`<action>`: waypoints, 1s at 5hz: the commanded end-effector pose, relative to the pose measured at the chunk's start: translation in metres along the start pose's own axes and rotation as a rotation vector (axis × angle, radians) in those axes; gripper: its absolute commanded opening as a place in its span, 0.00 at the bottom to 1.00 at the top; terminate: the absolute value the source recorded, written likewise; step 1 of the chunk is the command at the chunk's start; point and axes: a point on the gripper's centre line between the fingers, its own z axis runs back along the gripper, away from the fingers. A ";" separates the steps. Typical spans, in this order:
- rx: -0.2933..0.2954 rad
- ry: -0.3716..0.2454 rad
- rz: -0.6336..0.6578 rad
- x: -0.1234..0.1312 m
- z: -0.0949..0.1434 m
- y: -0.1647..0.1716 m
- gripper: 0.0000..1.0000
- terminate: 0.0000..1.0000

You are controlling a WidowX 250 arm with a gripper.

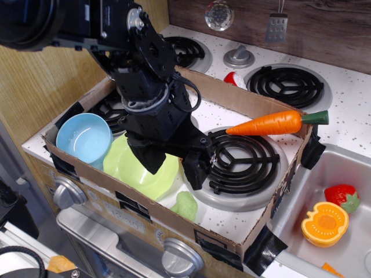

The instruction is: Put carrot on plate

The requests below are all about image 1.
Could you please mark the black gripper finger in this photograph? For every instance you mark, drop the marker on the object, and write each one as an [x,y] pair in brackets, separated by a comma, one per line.
[197,167]
[151,158]

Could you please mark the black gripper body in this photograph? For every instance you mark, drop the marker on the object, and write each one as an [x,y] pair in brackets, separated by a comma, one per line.
[159,119]

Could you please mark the orange toy carrot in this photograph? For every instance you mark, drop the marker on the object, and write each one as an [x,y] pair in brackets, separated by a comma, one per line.
[286,122]

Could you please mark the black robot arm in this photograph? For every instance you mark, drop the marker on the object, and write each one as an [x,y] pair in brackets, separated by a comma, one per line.
[121,39]

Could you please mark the light green plastic plate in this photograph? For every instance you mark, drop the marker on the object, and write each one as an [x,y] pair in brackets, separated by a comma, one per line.
[121,164]

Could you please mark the green toy broccoli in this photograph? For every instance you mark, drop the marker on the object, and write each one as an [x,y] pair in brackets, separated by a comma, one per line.
[185,205]

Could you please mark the front right black burner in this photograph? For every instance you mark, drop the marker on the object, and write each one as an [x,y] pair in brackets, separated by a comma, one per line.
[245,174]

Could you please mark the black burner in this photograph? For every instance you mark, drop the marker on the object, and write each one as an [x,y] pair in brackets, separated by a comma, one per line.
[110,109]
[192,54]
[245,174]
[294,85]

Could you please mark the front left black burner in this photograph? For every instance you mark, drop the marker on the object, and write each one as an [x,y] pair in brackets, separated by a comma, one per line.
[110,109]

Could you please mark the light blue plastic bowl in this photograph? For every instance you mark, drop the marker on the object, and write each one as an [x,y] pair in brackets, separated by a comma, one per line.
[86,137]

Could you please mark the back left black burner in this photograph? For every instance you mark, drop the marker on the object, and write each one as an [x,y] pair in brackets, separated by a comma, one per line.
[192,54]

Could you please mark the red white toy mushroom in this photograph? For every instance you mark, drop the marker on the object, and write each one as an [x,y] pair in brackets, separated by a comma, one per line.
[235,79]

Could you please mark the left silver oven knob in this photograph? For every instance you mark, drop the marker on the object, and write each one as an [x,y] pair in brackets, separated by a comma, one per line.
[67,193]

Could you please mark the silver oven knob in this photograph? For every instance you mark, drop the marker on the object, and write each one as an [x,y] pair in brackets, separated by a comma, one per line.
[67,193]
[179,259]

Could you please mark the right silver oven knob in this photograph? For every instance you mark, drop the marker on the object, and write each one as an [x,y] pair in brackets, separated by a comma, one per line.
[179,259]

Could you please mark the silver stovetop knob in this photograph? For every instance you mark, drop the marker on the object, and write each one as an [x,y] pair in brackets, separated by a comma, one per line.
[239,58]

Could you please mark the silver slotted ladle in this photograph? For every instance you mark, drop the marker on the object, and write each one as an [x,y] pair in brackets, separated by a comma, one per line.
[219,15]

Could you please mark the back right black burner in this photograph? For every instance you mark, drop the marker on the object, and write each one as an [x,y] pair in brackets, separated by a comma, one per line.
[294,85]

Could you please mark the silver metal sink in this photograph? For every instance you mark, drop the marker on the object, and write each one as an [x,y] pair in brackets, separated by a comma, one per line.
[350,256]

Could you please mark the orange half in sink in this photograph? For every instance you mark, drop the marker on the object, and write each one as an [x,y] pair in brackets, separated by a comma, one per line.
[325,224]

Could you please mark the silver slotted spatula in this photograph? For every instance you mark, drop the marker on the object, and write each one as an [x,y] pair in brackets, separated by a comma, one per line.
[277,25]

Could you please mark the red toy strawberry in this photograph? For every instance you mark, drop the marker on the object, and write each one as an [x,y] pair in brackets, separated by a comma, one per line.
[343,195]

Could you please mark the orange toy piece in sink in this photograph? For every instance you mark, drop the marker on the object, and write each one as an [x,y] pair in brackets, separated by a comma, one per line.
[331,269]

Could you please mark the silver oven door handle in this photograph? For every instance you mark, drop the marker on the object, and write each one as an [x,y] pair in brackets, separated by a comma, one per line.
[110,250]

